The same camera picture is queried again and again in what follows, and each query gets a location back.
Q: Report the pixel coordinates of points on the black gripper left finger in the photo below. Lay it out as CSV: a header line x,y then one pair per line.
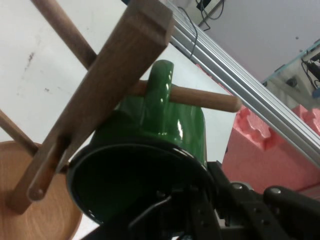
x,y
207,220

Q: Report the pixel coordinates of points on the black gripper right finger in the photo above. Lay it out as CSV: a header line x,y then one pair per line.
x,y
275,212

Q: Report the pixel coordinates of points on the green enamel mug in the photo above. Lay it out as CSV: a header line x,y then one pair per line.
x,y
185,130

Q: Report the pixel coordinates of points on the pink foam packing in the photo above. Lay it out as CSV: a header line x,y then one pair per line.
x,y
250,160

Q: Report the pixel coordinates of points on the brown wooden mug tree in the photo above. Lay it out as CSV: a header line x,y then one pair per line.
x,y
120,75

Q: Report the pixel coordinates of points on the aluminium corner frame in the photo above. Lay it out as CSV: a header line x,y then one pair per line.
x,y
225,65

